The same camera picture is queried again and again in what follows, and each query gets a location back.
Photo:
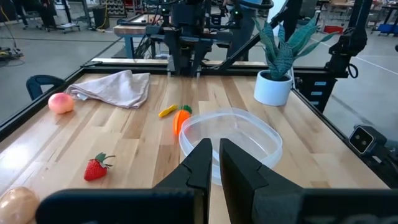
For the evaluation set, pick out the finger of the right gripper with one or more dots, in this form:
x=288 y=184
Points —
x=174 y=53
x=199 y=56

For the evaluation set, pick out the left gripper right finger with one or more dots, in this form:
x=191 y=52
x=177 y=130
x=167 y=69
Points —
x=264 y=202

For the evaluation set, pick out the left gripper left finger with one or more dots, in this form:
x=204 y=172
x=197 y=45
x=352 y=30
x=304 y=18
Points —
x=174 y=205

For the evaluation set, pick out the yellow toy banana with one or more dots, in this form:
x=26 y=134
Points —
x=168 y=111

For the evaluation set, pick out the orange toy carrot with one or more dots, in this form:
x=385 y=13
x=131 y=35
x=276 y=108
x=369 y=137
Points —
x=180 y=119

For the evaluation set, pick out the red toy strawberry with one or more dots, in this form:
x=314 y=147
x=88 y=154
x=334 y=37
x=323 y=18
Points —
x=94 y=169

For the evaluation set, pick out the pink toy peach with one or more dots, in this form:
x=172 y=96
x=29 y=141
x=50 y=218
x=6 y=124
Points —
x=60 y=103

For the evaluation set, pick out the tan toy potato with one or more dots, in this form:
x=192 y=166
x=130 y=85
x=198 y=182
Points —
x=17 y=207

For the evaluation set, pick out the clear plastic tupperware container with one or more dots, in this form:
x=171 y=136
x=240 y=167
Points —
x=236 y=130

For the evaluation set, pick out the wooden workbench blue legs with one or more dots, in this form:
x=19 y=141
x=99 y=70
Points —
x=130 y=30

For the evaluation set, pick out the beige cloth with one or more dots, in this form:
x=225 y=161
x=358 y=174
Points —
x=115 y=90

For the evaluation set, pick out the snake plant in white pot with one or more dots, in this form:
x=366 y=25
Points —
x=272 y=91

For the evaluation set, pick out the black trash bin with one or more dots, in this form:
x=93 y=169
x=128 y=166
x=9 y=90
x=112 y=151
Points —
x=101 y=17

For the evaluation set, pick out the red bin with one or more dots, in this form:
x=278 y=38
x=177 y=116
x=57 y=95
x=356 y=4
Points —
x=333 y=29

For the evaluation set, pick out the blue bin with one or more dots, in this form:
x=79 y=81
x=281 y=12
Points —
x=387 y=28

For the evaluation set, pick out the black stereo camera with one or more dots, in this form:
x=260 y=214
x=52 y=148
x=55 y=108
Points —
x=362 y=140

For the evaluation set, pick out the black aluminium table frame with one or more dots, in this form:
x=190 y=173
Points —
x=18 y=119

